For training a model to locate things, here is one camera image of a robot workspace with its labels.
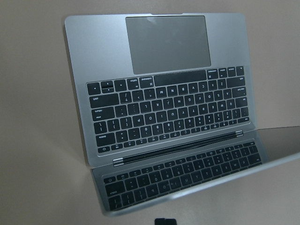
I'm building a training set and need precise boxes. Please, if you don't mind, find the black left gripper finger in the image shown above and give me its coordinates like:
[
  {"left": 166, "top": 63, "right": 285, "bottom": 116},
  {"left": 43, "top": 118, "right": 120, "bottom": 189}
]
[{"left": 155, "top": 218, "right": 165, "bottom": 225}]

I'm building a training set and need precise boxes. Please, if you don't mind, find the grey laptop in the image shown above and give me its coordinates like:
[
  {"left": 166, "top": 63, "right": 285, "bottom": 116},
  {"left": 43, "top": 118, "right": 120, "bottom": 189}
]
[{"left": 65, "top": 13, "right": 300, "bottom": 215}]

